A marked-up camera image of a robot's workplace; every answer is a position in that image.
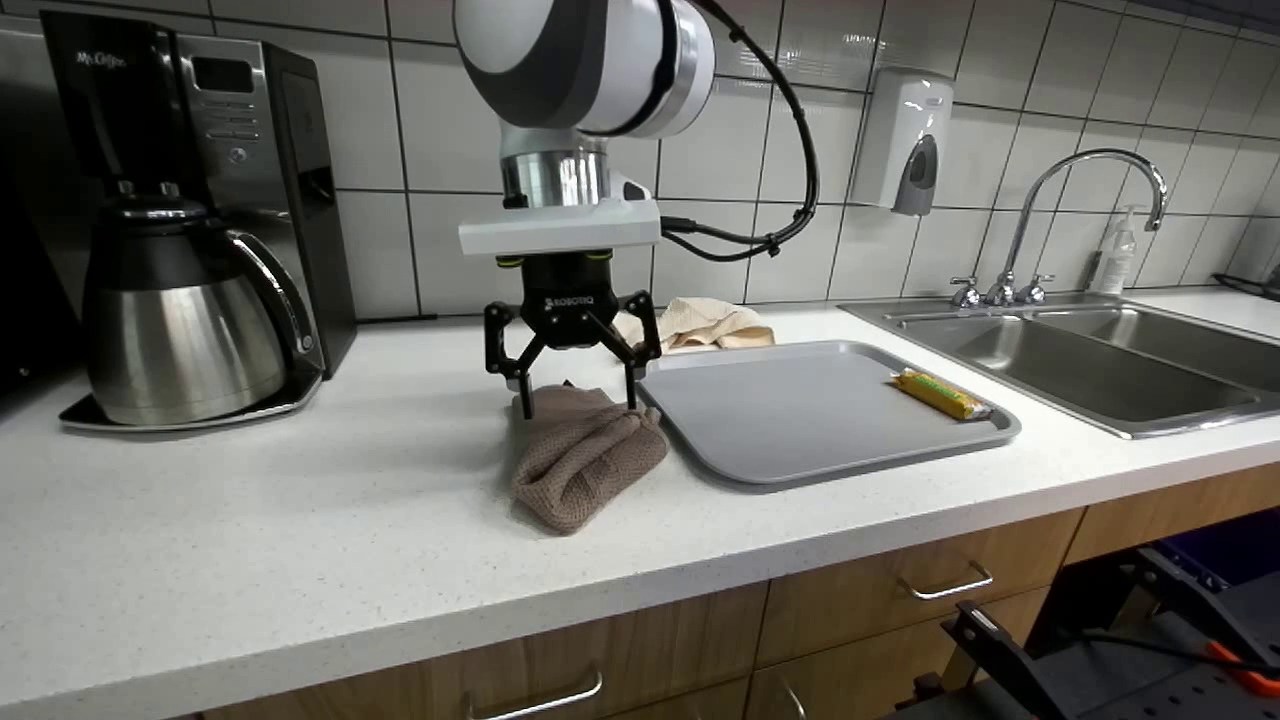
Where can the silver drawer handle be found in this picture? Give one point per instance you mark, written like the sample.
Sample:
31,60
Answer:
541,706
935,593

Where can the stainless steel coffee carafe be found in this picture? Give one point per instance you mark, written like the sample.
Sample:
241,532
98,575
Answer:
190,320

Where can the yellow snack bar wrapper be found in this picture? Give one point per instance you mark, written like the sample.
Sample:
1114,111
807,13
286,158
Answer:
937,395

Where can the white wall soap dispenser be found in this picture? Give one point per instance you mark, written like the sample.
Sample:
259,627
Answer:
900,145

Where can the silver drawer handle right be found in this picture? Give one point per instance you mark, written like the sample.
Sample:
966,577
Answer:
935,593

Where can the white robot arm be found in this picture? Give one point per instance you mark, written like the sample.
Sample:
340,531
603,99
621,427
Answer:
565,77

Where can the brown waffle towel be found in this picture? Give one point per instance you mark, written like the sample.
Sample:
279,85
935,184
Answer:
577,451

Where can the black silver coffee maker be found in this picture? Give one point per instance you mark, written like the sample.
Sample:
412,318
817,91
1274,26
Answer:
238,125

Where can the clear bottle by sink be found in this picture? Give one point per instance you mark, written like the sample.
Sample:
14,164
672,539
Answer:
1114,259

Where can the stainless steel sink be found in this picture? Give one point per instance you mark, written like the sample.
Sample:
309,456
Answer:
1119,365

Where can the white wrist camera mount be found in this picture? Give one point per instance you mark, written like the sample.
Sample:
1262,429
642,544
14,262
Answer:
563,228

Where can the wooden drawer front right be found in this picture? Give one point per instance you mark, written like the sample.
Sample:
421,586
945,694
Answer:
865,599

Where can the cream waffle towel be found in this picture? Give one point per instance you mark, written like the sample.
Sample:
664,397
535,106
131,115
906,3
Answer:
709,325

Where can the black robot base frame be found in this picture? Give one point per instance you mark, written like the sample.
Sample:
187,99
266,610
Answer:
1201,652

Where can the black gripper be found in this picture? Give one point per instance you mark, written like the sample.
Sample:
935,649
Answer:
569,304

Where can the grey plastic tray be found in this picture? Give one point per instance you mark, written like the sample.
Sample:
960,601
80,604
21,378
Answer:
797,412

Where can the wooden drawer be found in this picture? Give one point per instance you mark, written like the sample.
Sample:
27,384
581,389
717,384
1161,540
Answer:
865,599
672,662

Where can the wooden drawer front left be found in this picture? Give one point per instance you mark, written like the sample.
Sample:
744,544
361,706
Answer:
672,662

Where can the silver drawer handle left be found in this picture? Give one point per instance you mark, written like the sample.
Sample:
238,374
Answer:
541,706

